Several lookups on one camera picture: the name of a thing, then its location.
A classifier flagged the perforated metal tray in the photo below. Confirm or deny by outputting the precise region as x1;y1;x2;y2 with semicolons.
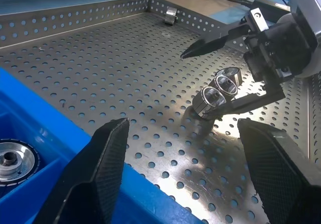
0;0;321;224

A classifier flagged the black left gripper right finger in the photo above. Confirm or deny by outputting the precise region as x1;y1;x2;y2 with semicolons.
237;118;321;224

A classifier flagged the brown cardboard sheet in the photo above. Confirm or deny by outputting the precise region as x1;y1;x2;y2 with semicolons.
140;0;254;21

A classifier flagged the blue compartment tray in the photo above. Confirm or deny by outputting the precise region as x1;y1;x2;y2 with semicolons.
0;67;204;224

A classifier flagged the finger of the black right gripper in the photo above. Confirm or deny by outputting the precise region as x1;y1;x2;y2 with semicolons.
180;24;253;59
202;82;286;119

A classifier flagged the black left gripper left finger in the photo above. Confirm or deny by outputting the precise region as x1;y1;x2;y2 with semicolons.
35;117;130;224

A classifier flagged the black power adapter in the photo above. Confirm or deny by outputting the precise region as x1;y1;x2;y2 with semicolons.
253;0;291;21

